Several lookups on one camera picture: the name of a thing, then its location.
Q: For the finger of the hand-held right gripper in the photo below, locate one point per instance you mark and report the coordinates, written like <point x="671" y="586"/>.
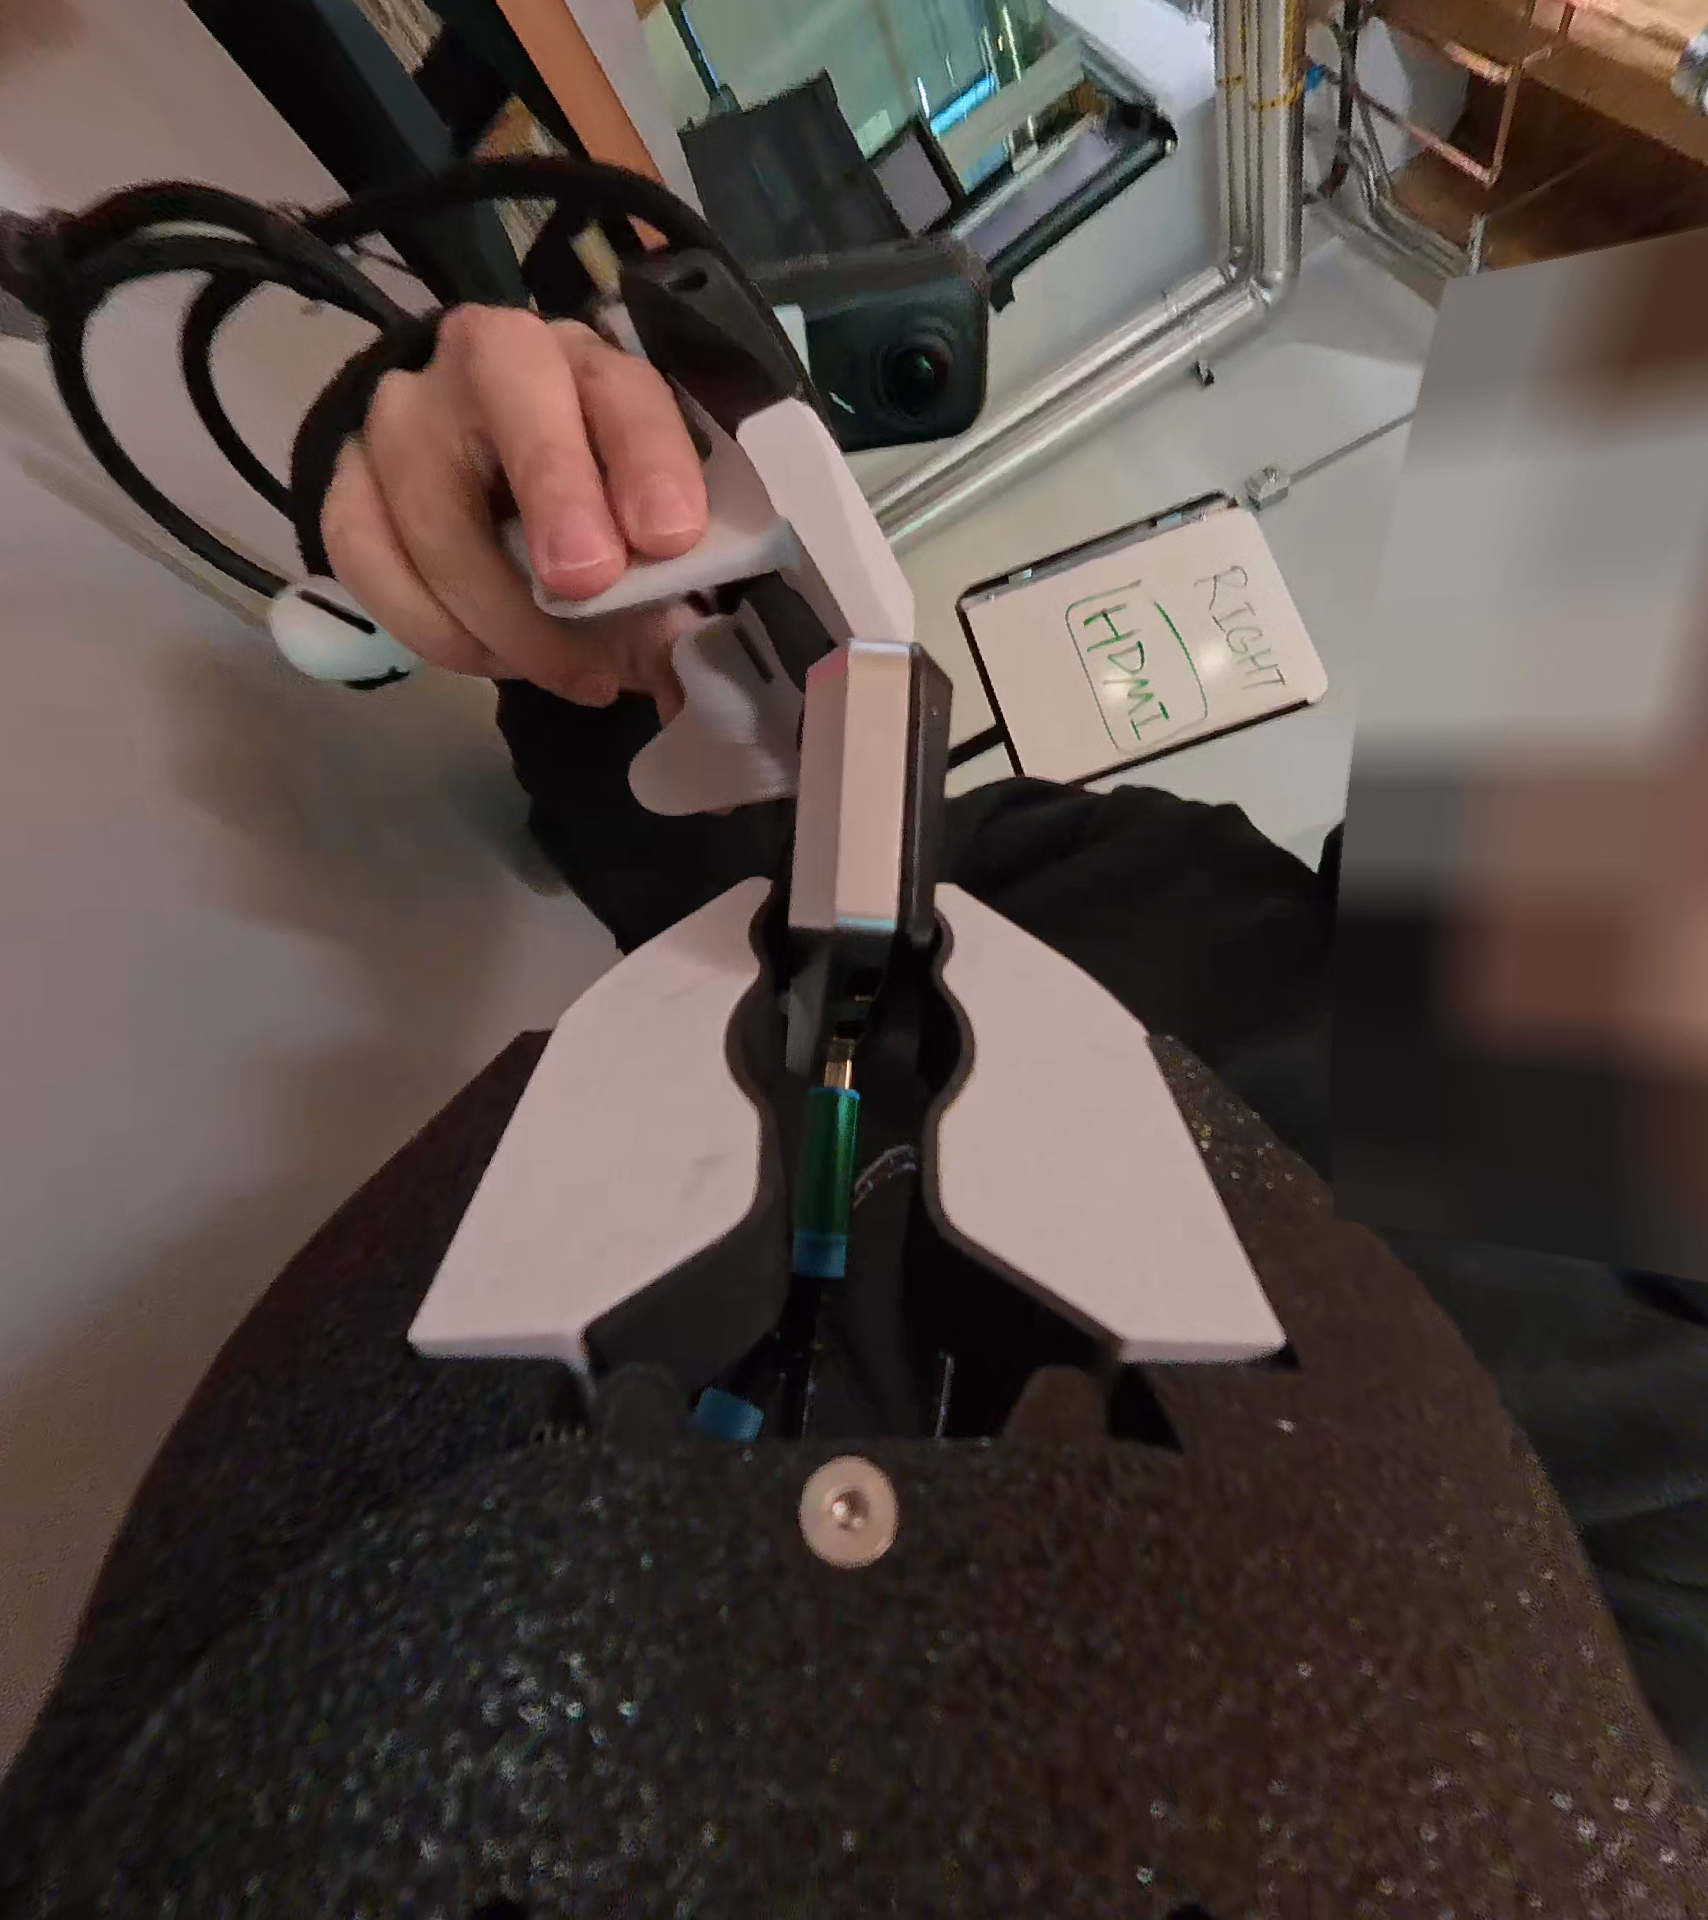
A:
<point x="719" y="734"/>
<point x="832" y="525"/>

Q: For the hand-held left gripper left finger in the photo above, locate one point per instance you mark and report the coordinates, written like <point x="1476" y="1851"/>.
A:
<point x="615" y="1170"/>

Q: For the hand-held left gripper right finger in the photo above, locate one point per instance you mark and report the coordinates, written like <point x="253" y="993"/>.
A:
<point x="1079" y="1170"/>

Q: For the silver usb port hub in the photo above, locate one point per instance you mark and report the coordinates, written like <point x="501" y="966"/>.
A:
<point x="863" y="795"/>

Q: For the person's right hand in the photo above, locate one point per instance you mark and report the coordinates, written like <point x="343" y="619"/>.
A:
<point x="494" y="451"/>

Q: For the dark equipment box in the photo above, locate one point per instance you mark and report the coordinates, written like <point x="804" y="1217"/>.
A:
<point x="795" y="164"/>

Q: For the person's black jacket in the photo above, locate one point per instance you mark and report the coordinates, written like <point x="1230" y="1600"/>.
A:
<point x="1139" y="960"/>

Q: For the small handwritten whiteboard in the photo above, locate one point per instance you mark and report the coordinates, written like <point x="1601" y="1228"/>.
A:
<point x="1155" y="644"/>

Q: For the metal conduit pipes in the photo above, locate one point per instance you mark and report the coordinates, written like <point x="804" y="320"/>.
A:
<point x="1252" y="224"/>

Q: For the black metal stand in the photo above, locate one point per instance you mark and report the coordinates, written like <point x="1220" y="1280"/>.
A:
<point x="359" y="120"/>

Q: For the person's grey trousers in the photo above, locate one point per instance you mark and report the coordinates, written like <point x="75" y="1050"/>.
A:
<point x="1665" y="1471"/>

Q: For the wooden workbench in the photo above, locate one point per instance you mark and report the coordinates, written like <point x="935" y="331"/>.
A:
<point x="1605" y="120"/>

